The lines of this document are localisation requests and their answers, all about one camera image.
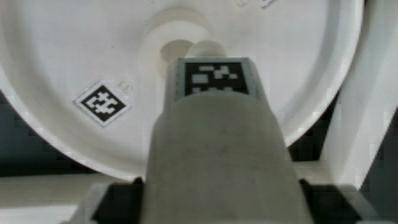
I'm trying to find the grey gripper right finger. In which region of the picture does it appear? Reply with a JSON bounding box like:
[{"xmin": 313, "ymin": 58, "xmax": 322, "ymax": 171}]
[{"xmin": 299, "ymin": 179, "xmax": 382, "ymax": 224}]

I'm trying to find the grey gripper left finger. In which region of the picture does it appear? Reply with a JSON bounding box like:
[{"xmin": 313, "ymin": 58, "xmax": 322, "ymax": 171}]
[{"xmin": 59, "ymin": 176, "xmax": 148, "ymax": 224}]

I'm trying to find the white fence bar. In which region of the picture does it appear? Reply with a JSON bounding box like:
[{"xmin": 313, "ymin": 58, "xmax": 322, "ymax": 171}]
[
  {"xmin": 322, "ymin": 0, "xmax": 398, "ymax": 188},
  {"xmin": 0, "ymin": 159, "xmax": 334, "ymax": 224}
]

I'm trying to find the white front fence bar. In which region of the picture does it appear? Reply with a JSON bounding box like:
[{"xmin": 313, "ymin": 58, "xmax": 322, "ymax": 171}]
[{"xmin": 0, "ymin": 159, "xmax": 334, "ymax": 224}]

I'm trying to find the white round table top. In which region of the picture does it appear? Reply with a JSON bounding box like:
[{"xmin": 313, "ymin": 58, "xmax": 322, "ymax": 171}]
[{"xmin": 0, "ymin": 0, "xmax": 365, "ymax": 180}]

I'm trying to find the white cylindrical table leg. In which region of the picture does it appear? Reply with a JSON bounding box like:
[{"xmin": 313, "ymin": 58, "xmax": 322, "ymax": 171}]
[{"xmin": 141, "ymin": 40, "xmax": 315, "ymax": 224}]

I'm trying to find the white right fence bar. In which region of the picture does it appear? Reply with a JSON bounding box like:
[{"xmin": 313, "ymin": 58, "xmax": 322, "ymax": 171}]
[{"xmin": 322, "ymin": 0, "xmax": 398, "ymax": 188}]

